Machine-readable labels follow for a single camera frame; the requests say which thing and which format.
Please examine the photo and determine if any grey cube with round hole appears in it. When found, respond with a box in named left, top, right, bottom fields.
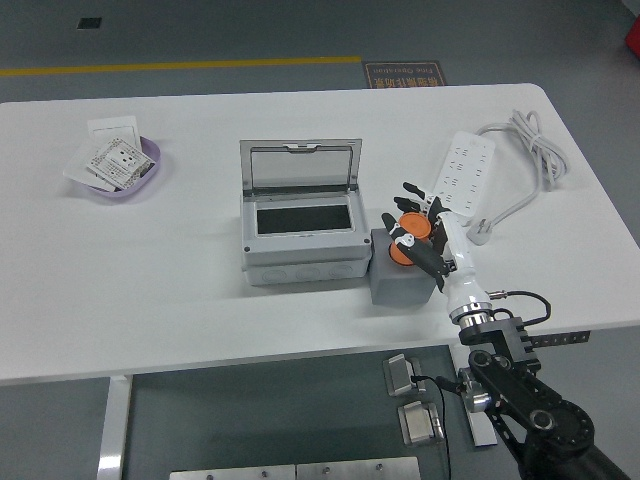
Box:
left=368, top=227, right=435, bottom=306

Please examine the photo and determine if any grey electrical box clear lid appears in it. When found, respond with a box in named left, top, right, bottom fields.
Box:
left=238, top=138, right=372, bottom=287

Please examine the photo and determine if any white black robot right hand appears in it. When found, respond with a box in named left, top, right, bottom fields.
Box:
left=381, top=181, right=494, bottom=321

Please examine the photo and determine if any printed white socket panel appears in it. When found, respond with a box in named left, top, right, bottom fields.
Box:
left=84, top=137, right=155, bottom=190

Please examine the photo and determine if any orange cylinder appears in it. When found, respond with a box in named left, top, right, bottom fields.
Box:
left=389, top=212, right=434, bottom=269

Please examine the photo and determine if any black floor cable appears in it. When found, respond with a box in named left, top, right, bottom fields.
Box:
left=410, top=374, right=452, bottom=480

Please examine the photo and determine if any plain white switch plate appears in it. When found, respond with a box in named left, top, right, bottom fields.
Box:
left=86, top=115, right=143, bottom=151

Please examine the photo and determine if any white power cord with plug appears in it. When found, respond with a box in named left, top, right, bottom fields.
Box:
left=466, top=109, right=571, bottom=247

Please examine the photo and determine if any metal floor socket box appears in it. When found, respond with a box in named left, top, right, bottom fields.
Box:
left=397, top=399, right=445, bottom=446
left=382, top=353, right=427, bottom=398

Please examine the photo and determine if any metal base plate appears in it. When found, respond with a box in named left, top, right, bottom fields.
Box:
left=168, top=464, right=297, bottom=480
left=295, top=456, right=421, bottom=480

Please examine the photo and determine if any yellow floor tape line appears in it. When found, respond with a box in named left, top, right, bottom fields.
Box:
left=0, top=55, right=363, bottom=78

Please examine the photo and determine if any white flat panel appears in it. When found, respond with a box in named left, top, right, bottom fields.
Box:
left=62, top=144, right=116, bottom=192

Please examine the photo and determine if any black table control strip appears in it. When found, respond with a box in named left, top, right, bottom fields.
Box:
left=528, top=329, right=591, bottom=347

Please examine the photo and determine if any brown floor sign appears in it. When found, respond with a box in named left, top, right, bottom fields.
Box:
left=362, top=60, right=446, bottom=91

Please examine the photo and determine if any purple tray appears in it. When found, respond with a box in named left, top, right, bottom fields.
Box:
left=74, top=135, right=165, bottom=204

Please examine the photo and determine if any white power strip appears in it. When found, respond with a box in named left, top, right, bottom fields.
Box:
left=431, top=130, right=497, bottom=220

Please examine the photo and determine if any red object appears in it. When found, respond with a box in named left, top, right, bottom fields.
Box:
left=625, top=12, right=640, bottom=56

